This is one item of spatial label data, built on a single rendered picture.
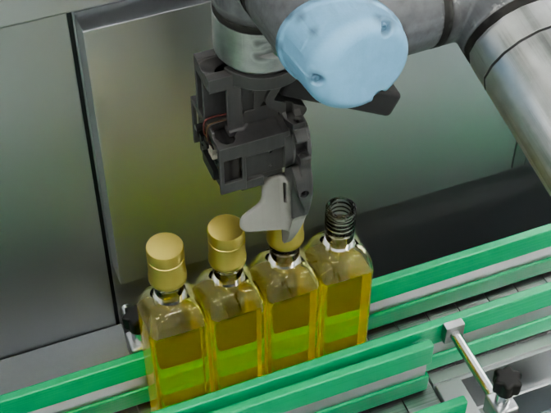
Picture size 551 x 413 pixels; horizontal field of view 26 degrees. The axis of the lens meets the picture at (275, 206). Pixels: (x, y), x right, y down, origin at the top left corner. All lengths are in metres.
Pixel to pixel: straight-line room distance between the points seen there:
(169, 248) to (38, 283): 0.26
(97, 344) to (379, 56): 0.67
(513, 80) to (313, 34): 0.14
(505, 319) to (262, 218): 0.38
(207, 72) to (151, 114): 0.19
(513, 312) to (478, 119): 0.21
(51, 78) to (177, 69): 0.11
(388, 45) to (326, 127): 0.44
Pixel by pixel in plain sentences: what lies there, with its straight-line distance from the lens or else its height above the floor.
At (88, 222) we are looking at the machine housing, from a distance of 1.24.
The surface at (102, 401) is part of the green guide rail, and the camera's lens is 1.27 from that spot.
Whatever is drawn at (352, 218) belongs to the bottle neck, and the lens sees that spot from 1.12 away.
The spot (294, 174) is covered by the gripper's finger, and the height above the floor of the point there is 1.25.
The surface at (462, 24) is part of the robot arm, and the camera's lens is 0.83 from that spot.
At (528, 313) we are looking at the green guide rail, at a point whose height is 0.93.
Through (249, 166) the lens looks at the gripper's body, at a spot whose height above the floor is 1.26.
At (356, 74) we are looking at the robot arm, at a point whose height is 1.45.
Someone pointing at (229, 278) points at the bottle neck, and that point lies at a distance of 1.11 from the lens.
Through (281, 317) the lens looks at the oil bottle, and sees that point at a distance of 1.16.
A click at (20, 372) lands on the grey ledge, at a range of 1.35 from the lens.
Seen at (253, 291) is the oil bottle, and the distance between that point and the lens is 1.12.
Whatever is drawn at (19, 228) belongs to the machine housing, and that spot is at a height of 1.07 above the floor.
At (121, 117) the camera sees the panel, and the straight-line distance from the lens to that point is 1.11.
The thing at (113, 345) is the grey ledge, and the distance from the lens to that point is 1.35.
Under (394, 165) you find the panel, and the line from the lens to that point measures 1.30.
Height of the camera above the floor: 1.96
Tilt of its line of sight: 47 degrees down
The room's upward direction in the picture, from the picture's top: straight up
